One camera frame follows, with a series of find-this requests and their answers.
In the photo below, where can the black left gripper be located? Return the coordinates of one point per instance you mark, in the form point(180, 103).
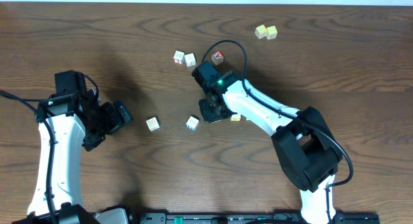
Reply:
point(119, 115)

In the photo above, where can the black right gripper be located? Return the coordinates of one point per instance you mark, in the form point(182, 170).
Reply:
point(208, 115)

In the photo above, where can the white block yellow side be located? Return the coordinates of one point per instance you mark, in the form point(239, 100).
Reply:
point(235, 117)

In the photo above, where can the white block blue side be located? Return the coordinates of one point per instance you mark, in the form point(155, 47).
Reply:
point(192, 123)

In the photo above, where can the white block cat drawing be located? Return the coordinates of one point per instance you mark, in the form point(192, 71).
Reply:
point(153, 124)

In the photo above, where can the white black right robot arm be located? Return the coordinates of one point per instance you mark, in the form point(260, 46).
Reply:
point(307, 152)

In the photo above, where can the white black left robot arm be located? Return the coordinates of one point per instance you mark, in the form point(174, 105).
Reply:
point(71, 120)

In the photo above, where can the red letter wooden block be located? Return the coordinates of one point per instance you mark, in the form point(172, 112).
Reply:
point(217, 57)

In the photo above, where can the white wooden block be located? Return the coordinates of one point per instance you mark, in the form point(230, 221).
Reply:
point(190, 60)

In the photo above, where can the white block red side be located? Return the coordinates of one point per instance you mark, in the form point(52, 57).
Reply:
point(179, 57)

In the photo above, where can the pale yellow wooden block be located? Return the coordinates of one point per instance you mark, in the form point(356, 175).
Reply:
point(261, 31)

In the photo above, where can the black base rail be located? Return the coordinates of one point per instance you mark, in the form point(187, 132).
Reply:
point(278, 217)

